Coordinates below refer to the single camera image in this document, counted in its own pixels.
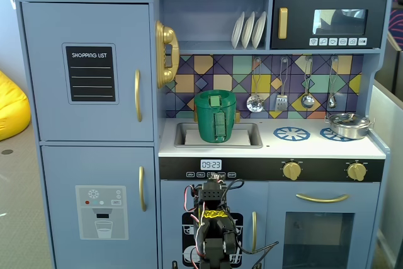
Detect blue dishwasher door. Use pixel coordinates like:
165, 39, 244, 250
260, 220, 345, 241
160, 180, 269, 269

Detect green plastic lidded pot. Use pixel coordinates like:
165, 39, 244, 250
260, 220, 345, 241
193, 89, 237, 143

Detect gold toy telephone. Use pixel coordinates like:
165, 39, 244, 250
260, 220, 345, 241
155, 20, 180, 89

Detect looped black cable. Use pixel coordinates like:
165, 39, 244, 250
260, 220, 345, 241
241, 240, 280, 256

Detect gold oven door handle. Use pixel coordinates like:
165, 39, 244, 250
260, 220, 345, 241
295, 193, 350, 203

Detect gold dishwasher door handle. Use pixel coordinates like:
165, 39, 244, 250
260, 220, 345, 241
251, 211, 258, 253

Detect blue water dispenser cabinet door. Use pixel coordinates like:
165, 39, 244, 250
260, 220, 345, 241
40, 146, 157, 269

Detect blue toy kitchen cabinet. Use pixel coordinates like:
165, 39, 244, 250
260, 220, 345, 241
14, 0, 394, 269

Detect black monitor back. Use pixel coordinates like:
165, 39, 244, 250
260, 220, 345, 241
376, 31, 403, 95

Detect gold microwave door handle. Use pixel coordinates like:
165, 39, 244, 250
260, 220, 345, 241
278, 7, 289, 40

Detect white toy plate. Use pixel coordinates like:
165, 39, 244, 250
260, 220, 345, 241
251, 11, 267, 49
231, 11, 246, 49
241, 11, 256, 49

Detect steel slotted spatula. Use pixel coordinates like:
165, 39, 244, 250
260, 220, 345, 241
275, 57, 289, 113

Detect steel skimmer spoon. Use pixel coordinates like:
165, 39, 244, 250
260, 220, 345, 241
246, 57, 264, 113

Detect blue oven door with window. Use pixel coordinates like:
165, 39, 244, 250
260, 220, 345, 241
268, 181, 381, 269

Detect black toy microwave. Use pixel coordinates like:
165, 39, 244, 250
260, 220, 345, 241
271, 0, 387, 50

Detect grey toy sink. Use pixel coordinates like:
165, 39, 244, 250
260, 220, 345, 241
173, 122, 263, 149

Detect grey desk divider panel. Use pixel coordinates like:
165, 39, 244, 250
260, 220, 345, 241
373, 79, 403, 269

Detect gold dispenser door handle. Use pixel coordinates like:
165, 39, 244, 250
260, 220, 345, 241
139, 166, 147, 212

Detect steel pot with lid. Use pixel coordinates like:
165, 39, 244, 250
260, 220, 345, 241
325, 112, 375, 140

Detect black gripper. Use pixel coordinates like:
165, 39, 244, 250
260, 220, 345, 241
206, 171, 225, 185

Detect steel serving spoon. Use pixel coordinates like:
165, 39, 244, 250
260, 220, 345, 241
326, 56, 339, 109

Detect blue shopping list cabinet door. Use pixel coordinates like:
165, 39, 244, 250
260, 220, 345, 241
21, 1, 155, 142

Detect gold stove knob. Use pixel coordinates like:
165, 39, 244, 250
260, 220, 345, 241
282, 161, 302, 181
346, 161, 368, 182

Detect gold shopping list door handle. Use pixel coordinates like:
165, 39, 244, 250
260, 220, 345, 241
134, 69, 143, 123

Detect steel ladle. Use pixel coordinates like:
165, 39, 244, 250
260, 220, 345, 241
300, 56, 315, 109

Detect yellow beanbag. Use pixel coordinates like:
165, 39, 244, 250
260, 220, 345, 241
0, 70, 31, 142

